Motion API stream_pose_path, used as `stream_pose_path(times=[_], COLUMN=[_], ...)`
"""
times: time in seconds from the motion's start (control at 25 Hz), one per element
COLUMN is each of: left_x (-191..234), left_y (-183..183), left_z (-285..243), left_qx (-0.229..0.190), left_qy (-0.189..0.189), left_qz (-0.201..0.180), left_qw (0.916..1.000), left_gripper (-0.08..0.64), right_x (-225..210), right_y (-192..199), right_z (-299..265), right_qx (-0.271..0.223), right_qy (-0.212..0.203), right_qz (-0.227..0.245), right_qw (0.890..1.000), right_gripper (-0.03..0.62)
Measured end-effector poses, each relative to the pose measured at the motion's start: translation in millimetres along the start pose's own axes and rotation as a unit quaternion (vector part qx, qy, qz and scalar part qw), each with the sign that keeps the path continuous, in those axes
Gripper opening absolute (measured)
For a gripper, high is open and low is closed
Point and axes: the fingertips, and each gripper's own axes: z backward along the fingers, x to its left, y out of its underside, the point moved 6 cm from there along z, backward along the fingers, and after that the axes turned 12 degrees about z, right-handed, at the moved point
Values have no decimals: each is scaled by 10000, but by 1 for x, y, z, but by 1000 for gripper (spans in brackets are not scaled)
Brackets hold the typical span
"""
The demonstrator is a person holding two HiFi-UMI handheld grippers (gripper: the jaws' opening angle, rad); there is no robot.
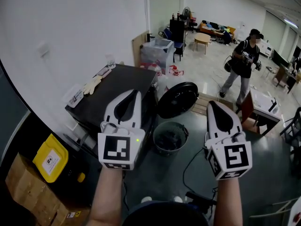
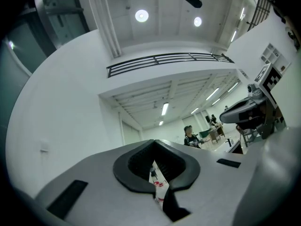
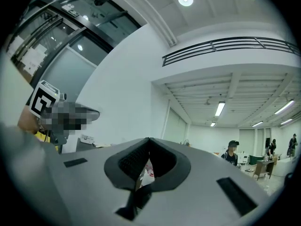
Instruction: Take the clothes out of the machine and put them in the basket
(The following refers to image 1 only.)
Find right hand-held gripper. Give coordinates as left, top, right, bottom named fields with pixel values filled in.
left=203, top=100, right=253, bottom=181

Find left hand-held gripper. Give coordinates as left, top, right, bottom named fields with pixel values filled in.
left=97, top=89, right=146, bottom=171

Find black washing machine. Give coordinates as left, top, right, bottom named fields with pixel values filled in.
left=64, top=63, right=159, bottom=156

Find dark grey garment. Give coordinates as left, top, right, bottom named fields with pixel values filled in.
left=156, top=131, right=183, bottom=152

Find green slotted laundry basket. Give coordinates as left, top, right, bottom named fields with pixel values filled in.
left=152, top=121, right=190, bottom=157

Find person's right forearm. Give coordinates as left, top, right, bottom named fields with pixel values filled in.
left=212, top=176, right=244, bottom=226

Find person's left forearm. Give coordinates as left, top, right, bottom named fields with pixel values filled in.
left=86, top=167, right=126, bottom=226

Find round black machine door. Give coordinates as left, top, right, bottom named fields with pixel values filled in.
left=157, top=81, right=200, bottom=120

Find large clear storage container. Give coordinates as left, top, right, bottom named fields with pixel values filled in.
left=140, top=38, right=176, bottom=68

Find wooden slat pallet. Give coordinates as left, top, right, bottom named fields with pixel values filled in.
left=190, top=91, right=234, bottom=117

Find cream rubber gloves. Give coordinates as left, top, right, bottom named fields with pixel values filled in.
left=82, top=75, right=103, bottom=96

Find red-brown wooden table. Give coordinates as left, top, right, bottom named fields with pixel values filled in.
left=236, top=87, right=283, bottom=137

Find clear glass cup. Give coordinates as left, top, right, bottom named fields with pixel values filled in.
left=105, top=53, right=117, bottom=70

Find clear plastic box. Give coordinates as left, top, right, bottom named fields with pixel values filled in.
left=62, top=83, right=85, bottom=109

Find wooden board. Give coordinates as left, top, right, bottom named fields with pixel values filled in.
left=131, top=29, right=151, bottom=67

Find black metal rack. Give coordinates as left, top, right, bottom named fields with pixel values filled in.
left=279, top=106, right=301, bottom=175

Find brown desk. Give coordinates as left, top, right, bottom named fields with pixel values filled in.
left=275, top=65, right=301, bottom=94

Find black belt device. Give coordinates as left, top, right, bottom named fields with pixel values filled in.
left=185, top=191, right=217, bottom=213

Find blue chair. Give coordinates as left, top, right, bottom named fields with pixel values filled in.
left=163, top=27, right=184, bottom=63

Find yellow lid bin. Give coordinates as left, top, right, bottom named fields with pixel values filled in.
left=32, top=133, right=70, bottom=184

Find white cabinet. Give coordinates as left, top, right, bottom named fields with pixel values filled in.
left=258, top=38, right=275, bottom=59

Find round wooden table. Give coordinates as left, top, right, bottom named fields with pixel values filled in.
left=192, top=32, right=212, bottom=56

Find orange sofa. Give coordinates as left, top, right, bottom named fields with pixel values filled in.
left=198, top=19, right=237, bottom=39

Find black cabinet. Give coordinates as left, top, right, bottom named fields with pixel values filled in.
left=168, top=18, right=189, bottom=44

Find person's dark shirt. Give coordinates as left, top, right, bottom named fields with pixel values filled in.
left=121, top=201, right=210, bottom=226

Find white paper sheet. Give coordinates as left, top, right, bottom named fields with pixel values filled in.
left=287, top=197, right=301, bottom=226

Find black standing fan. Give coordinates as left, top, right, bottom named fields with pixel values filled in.
left=182, top=6, right=192, bottom=21

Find plain cardboard box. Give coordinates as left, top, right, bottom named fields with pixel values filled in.
left=4, top=151, right=62, bottom=222

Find thick black gripper cable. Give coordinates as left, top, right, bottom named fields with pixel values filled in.
left=182, top=146, right=206, bottom=194

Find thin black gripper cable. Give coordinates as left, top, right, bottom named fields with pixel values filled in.
left=121, top=170, right=130, bottom=212

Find white metal frame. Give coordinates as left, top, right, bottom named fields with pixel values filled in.
left=248, top=196, right=300, bottom=219

